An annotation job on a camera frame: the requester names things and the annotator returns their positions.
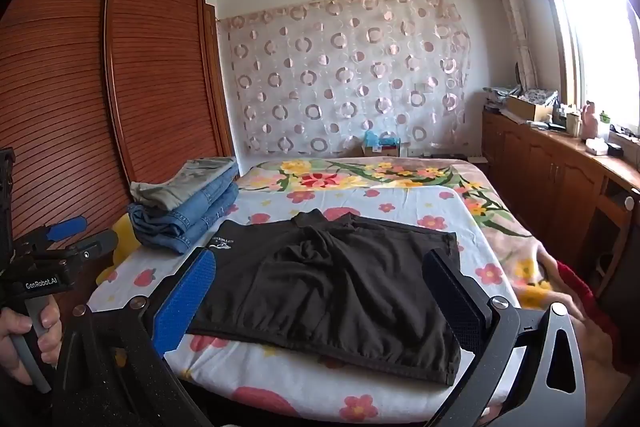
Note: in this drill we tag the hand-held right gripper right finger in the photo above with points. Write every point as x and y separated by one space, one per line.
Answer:
457 307

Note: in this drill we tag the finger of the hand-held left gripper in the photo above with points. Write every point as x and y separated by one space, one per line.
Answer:
95 247
65 227

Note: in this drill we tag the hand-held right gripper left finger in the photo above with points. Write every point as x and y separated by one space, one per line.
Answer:
182 307

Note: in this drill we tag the folded olive pants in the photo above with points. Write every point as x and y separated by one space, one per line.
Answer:
185 179

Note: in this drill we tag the person's left hand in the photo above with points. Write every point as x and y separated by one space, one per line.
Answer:
50 332

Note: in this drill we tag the folded blue jeans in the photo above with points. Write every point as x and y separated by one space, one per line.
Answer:
185 219

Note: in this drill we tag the floral blanket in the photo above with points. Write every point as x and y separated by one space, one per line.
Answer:
500 212

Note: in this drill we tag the fruit print bed sheet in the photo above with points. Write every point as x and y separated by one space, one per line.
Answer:
280 377

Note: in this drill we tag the red cloth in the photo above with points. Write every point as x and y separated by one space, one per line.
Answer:
590 292

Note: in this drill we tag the wooden sideboard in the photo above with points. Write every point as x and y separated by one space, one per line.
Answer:
545 177

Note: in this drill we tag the wooden slatted wardrobe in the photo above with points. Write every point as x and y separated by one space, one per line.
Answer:
150 82

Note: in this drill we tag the small cardboard box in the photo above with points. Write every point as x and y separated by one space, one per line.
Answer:
380 151

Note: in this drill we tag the blue plastic bag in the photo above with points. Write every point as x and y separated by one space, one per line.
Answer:
377 138

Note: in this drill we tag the open cardboard box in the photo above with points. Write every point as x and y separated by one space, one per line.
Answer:
527 107

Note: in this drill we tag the white tissue box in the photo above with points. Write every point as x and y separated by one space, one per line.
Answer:
596 146

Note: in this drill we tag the pink figurine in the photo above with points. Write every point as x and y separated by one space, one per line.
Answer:
590 119

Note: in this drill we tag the circle print curtain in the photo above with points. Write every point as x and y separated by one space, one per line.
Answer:
345 67

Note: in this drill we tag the wooden frame window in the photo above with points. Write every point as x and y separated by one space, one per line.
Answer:
590 32

